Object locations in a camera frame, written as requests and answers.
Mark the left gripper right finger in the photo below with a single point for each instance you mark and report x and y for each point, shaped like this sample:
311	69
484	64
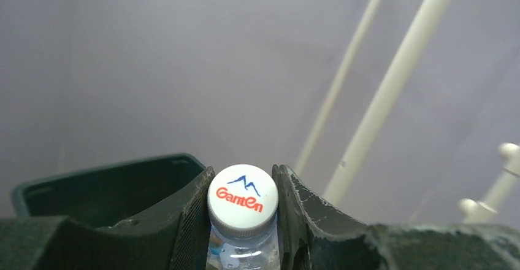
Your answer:
313	234

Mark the clear bottle white cap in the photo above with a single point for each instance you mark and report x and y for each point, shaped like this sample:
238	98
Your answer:
242	205

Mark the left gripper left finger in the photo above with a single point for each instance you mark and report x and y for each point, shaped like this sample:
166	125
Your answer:
172	234

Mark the dark green trash bin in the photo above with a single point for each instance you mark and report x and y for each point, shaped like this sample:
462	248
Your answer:
102	196

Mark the white PVC pipe frame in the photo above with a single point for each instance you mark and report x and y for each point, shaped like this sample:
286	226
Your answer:
399	71

